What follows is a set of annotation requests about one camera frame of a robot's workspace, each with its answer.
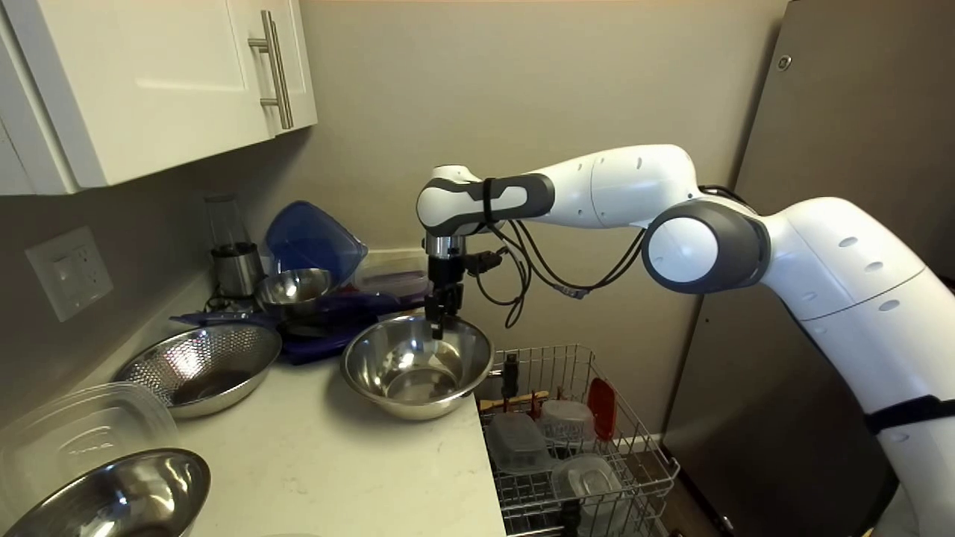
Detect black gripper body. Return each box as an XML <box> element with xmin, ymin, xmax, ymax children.
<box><xmin>422</xmin><ymin>235</ymin><xmax>466</xmax><ymax>310</ymax></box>

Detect large silver bowl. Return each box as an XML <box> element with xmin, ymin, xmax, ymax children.
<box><xmin>339</xmin><ymin>314</ymin><xmax>491</xmax><ymax>422</ymax></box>

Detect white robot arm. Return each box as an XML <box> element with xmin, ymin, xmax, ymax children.
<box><xmin>416</xmin><ymin>144</ymin><xmax>955</xmax><ymax>537</ymax></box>

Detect small silver bowl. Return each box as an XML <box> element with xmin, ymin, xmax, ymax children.
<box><xmin>255</xmin><ymin>268</ymin><xmax>330</xmax><ymax>308</ymax></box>

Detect white dishwasher rack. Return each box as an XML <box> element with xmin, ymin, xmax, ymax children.
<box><xmin>476</xmin><ymin>346</ymin><xmax>681</xmax><ymax>537</ymax></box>

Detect silver bowl front left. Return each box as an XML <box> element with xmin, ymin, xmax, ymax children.
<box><xmin>2</xmin><ymin>448</ymin><xmax>211</xmax><ymax>537</ymax></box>

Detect dark blue tray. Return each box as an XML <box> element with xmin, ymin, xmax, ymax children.
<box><xmin>179</xmin><ymin>271</ymin><xmax>428</xmax><ymax>365</ymax></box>

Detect clear container in rack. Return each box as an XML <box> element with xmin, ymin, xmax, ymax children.
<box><xmin>490</xmin><ymin>411</ymin><xmax>551</xmax><ymax>475</ymax></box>

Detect blue plastic container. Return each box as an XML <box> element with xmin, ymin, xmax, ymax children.
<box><xmin>264</xmin><ymin>201</ymin><xmax>367</xmax><ymax>284</ymax></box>

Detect metal cup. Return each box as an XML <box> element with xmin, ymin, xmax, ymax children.
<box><xmin>211</xmin><ymin>241</ymin><xmax>260</xmax><ymax>298</ymax></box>

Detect silver mesh colander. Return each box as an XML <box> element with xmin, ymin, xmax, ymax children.
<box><xmin>112</xmin><ymin>322</ymin><xmax>281</xmax><ymax>422</ymax></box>

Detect stainless steel refrigerator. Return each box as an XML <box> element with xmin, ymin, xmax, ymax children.
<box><xmin>663</xmin><ymin>0</ymin><xmax>955</xmax><ymax>537</ymax></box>

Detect clear plastic container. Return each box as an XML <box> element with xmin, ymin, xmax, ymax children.
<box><xmin>0</xmin><ymin>383</ymin><xmax>176</xmax><ymax>525</ymax></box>

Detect white upper cabinet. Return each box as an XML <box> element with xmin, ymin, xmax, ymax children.
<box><xmin>0</xmin><ymin>0</ymin><xmax>317</xmax><ymax>196</ymax></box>

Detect cabinet metal handle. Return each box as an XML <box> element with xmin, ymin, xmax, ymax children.
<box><xmin>246</xmin><ymin>8</ymin><xmax>291</xmax><ymax>129</ymax></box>

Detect white wall outlet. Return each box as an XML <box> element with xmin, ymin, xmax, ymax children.
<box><xmin>26</xmin><ymin>228</ymin><xmax>112</xmax><ymax>322</ymax></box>

